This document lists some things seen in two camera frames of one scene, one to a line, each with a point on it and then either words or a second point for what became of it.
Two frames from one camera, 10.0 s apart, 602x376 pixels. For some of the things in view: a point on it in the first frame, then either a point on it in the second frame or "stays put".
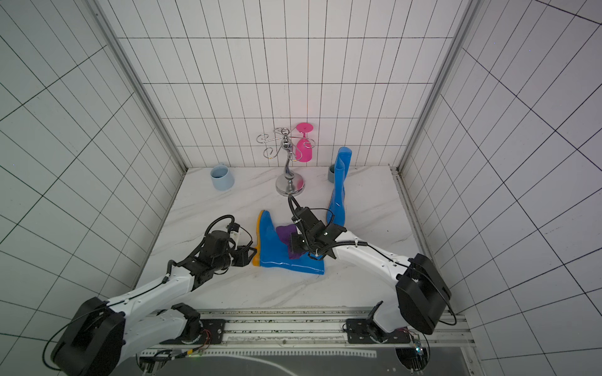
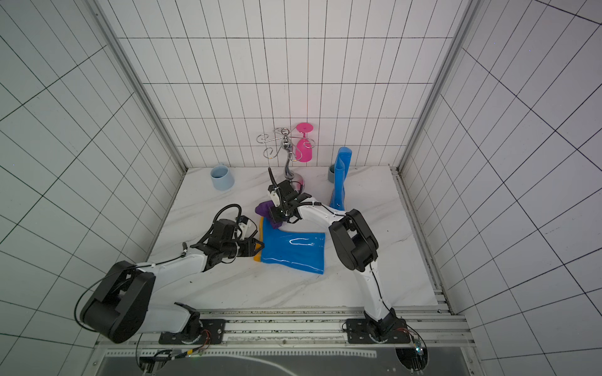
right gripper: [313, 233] -> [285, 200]
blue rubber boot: [335, 213] stays put
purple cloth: [284, 233] -> [263, 209]
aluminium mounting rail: [317, 327] stays put
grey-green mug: [331, 175] stays put
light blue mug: [222, 178] stays put
